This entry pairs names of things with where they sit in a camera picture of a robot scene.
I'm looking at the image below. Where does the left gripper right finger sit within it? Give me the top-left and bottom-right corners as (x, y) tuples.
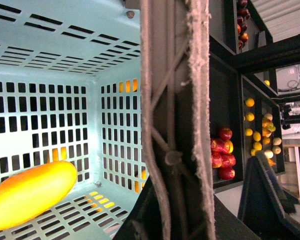
(238, 151), (300, 240)

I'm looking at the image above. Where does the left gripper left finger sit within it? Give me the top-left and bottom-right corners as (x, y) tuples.
(112, 174), (262, 240)

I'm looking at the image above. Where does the brown basket handle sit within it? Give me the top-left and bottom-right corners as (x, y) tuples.
(140, 0), (216, 240)

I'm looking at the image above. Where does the yellow mango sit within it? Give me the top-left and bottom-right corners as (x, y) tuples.
(0, 160), (77, 231)

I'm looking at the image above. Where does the light blue plastic basket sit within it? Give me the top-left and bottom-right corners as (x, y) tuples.
(0, 0), (148, 240)

